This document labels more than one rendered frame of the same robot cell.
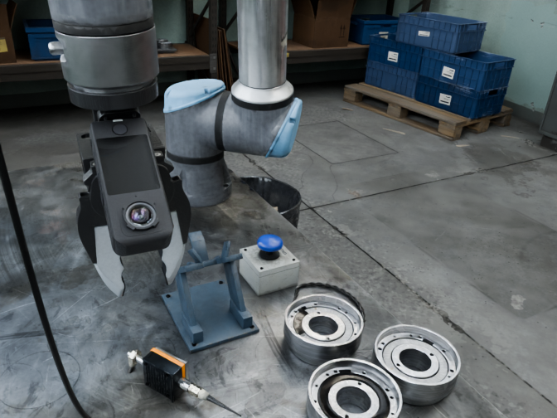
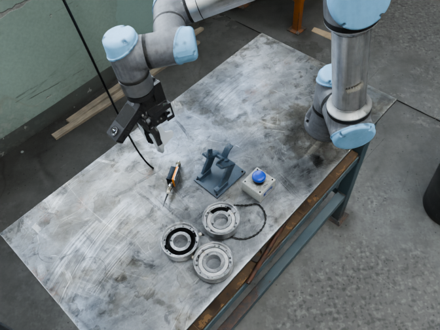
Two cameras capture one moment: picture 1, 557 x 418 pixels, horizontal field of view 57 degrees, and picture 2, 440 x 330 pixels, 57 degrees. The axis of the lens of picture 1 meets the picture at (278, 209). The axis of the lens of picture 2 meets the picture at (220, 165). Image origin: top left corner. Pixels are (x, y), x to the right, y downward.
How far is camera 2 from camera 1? 0.93 m
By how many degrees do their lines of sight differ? 61
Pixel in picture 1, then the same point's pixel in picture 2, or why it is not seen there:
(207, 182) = (317, 126)
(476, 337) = not seen: outside the picture
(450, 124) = not seen: outside the picture
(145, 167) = (126, 119)
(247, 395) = (180, 207)
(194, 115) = (319, 90)
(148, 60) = (133, 93)
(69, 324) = (192, 136)
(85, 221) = not seen: hidden behind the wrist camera
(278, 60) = (343, 98)
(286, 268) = (253, 191)
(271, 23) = (338, 76)
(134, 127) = (135, 106)
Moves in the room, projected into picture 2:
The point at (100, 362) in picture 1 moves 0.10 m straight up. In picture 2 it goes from (178, 156) to (173, 136)
